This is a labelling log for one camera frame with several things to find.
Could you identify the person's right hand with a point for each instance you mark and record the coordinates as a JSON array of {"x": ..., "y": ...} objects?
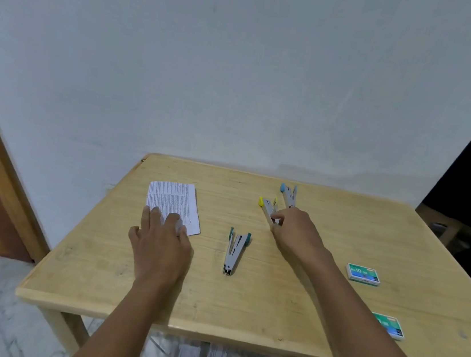
[{"x": 299, "y": 234}]

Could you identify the person's left hand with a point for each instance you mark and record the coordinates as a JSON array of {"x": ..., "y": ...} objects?
[{"x": 163, "y": 253}]

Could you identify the person's right thumb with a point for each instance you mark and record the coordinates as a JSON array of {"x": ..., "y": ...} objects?
[{"x": 276, "y": 225}]

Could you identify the person's left little finger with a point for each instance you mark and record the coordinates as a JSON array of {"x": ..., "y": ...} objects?
[{"x": 133, "y": 235}]

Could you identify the yellow grey stapler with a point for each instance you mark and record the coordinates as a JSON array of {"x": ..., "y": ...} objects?
[{"x": 267, "y": 208}]

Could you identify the white printed paper sheets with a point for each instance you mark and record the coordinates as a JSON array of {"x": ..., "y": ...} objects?
[{"x": 176, "y": 203}]

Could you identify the person's right forearm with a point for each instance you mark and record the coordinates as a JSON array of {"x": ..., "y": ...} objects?
[{"x": 354, "y": 326}]

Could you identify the person's left forearm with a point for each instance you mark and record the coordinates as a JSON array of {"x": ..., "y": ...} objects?
[{"x": 129, "y": 326}]

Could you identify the blue tipped grey stapler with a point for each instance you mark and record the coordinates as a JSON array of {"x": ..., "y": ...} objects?
[{"x": 288, "y": 195}]

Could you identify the teal tipped grey stapler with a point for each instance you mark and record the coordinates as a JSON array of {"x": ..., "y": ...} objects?
[{"x": 235, "y": 252}]

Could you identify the light wooden table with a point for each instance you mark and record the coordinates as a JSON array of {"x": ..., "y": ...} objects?
[{"x": 114, "y": 310}]

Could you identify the green staple box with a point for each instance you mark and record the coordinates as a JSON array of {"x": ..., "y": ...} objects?
[
  {"x": 391, "y": 327},
  {"x": 362, "y": 274}
]

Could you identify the wooden chair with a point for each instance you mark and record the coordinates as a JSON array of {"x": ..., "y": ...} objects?
[{"x": 445, "y": 225}]

